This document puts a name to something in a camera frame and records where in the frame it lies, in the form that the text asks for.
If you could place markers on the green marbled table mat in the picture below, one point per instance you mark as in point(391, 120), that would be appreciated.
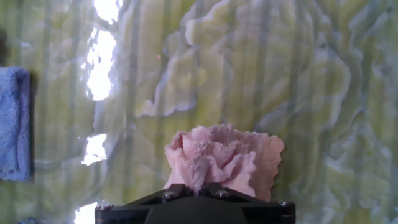
point(280, 77)

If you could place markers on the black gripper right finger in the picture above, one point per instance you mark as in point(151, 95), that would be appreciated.
point(220, 191)

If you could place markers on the pink fluffy cloth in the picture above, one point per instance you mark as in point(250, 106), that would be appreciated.
point(217, 155)

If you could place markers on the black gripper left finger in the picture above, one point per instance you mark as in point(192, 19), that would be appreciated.
point(174, 191)

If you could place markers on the lavender fluffy cloth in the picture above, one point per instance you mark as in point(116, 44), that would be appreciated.
point(14, 124)

